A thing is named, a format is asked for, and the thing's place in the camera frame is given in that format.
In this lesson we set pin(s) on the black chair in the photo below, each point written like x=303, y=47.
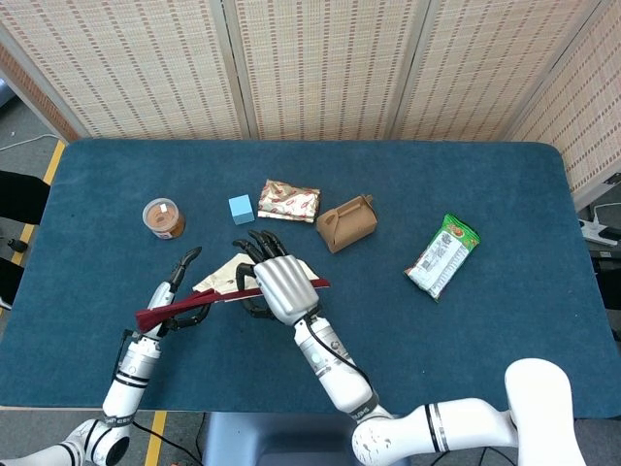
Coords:
x=22, y=196

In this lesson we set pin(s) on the light blue cube block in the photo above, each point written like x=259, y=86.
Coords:
x=241, y=209

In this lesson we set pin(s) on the brown kraft gable box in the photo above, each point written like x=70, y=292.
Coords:
x=347, y=225

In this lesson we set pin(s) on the gold foil snack packet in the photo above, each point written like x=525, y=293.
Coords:
x=288, y=201

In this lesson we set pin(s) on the blue felt table cover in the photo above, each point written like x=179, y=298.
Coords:
x=436, y=340

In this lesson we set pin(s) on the woven bamboo screen panel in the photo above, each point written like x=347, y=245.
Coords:
x=330, y=63
x=126, y=63
x=485, y=63
x=582, y=107
x=34, y=92

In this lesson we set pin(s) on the white power adapter with cable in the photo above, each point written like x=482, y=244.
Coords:
x=594, y=230

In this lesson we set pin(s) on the green white snack bag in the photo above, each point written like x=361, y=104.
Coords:
x=441, y=259

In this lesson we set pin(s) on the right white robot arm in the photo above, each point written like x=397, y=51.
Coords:
x=339, y=383

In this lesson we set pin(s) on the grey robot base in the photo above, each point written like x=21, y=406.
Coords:
x=271, y=437

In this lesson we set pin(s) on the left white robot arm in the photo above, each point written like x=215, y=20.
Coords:
x=126, y=388

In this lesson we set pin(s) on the clear plastic jar of snacks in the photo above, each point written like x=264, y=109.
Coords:
x=162, y=218

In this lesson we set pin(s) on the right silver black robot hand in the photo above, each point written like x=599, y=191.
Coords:
x=284, y=286

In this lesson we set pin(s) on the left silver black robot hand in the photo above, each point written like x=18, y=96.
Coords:
x=162, y=293

